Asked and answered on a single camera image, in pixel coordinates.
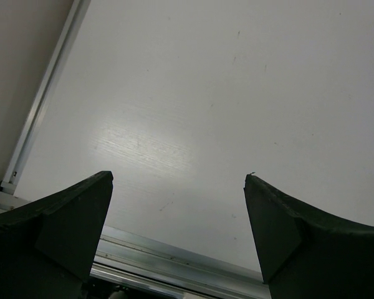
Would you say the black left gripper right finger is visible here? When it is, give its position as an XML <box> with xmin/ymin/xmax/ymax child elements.
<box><xmin>244</xmin><ymin>174</ymin><xmax>374</xmax><ymax>298</ymax></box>

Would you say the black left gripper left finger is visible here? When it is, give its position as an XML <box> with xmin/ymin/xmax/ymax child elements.
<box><xmin>0</xmin><ymin>171</ymin><xmax>113</xmax><ymax>298</ymax></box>

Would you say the aluminium side rail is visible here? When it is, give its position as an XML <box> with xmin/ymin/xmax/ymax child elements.
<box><xmin>0</xmin><ymin>1</ymin><xmax>90</xmax><ymax>213</ymax></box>

